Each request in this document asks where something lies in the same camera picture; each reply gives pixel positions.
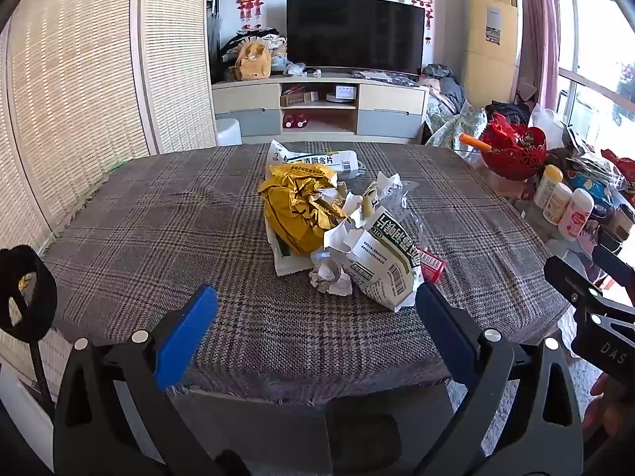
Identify pink curtain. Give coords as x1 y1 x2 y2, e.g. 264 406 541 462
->
518 0 561 125

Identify orange handled tool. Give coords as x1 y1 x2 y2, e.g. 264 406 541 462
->
459 133 492 152

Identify plaid tablecloth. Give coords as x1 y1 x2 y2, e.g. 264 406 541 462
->
42 141 571 405

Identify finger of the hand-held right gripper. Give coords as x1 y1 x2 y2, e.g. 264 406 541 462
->
593 244 635 288
543 256 621 318

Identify white tissue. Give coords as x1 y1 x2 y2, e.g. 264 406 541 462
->
310 250 354 296

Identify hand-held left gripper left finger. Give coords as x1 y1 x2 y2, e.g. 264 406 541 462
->
52 284 249 476

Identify white bottle orange label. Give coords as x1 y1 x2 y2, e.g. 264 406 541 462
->
543 182 573 225

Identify yellow plush backpack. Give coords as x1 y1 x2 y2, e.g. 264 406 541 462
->
234 41 273 81

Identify white bottle pink label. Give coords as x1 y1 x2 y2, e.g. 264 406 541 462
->
558 188 595 242

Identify black strap loop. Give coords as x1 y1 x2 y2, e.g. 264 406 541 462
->
0 245 60 420

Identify person's right hand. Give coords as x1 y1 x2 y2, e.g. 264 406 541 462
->
581 372 628 434

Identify white medicine box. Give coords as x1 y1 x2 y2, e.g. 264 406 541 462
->
268 140 360 179

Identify white plastic stool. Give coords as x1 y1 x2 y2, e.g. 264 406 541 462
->
216 118 243 147

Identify floral cloth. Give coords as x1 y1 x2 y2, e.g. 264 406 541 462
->
427 102 489 159

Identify dark clothes heap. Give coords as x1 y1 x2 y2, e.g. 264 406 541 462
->
486 102 531 125

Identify blue snack bag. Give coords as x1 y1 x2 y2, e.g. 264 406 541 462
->
568 169 621 204

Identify red snack bag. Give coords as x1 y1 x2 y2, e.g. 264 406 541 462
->
600 149 635 184

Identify mixed clothes pile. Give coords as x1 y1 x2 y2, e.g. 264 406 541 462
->
221 30 289 67

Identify small red packet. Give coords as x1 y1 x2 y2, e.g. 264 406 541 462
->
417 245 447 283

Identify grey clothes pile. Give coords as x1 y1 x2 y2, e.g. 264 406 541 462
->
419 63 467 115

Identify beige white paper bag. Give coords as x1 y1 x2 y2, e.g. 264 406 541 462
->
332 173 404 231

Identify black flat television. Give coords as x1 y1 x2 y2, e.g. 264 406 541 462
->
286 0 426 76

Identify woven folding screen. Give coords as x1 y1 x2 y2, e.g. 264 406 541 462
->
0 0 217 388

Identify red openwork basket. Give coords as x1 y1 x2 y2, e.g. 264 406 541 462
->
479 114 547 180

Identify yellow bag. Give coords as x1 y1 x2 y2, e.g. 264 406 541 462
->
258 163 350 256

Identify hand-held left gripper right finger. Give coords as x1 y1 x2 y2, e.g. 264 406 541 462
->
416 282 583 476

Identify wooden television stand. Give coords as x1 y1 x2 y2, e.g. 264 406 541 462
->
212 72 430 146

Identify black coat rack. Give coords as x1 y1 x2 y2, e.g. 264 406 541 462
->
207 0 222 75

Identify beige standing air conditioner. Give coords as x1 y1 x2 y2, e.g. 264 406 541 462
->
464 0 523 107

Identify window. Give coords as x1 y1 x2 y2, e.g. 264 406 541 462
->
550 0 635 150

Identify clear plastic bags heap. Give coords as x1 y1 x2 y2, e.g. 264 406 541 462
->
528 104 628 184

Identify cardboard boxes on shelf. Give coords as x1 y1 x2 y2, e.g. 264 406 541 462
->
280 86 321 107

